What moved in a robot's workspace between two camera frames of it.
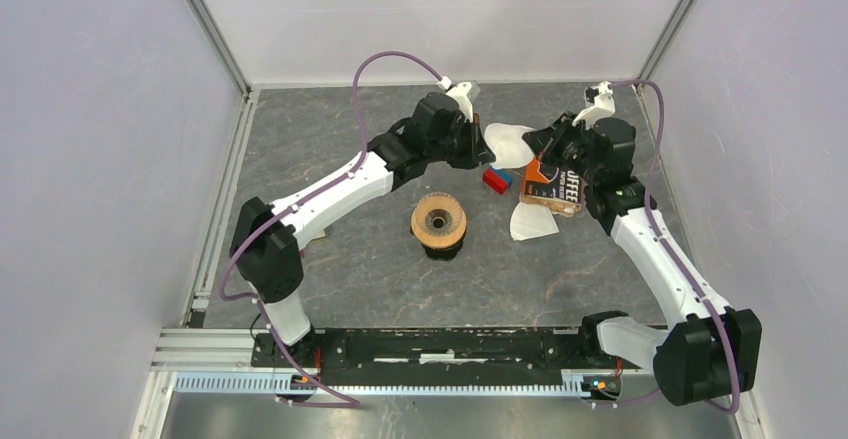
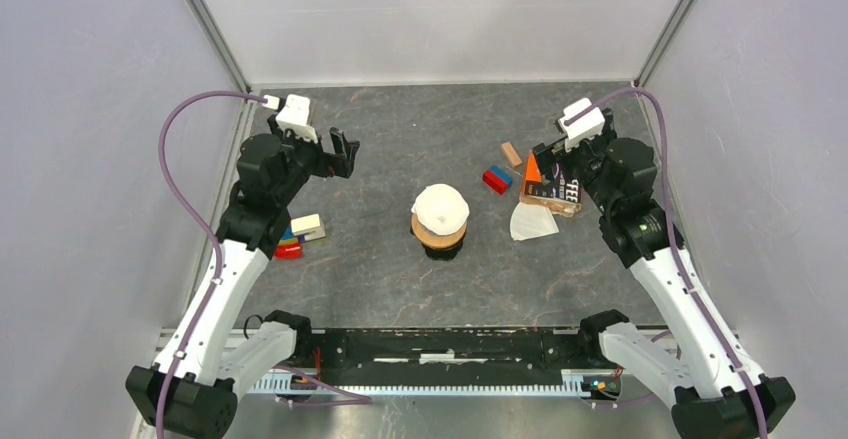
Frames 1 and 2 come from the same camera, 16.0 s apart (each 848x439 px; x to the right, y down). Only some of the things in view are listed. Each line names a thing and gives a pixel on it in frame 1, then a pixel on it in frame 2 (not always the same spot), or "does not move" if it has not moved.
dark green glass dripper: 440,254 does not move
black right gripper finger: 539,139 to 548,162
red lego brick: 494,181 does not move
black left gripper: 474,134 to 341,163
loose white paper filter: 532,220 does not move
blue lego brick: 505,175 does not move
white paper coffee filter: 508,145 to 441,208
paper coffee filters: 557,206 does not move
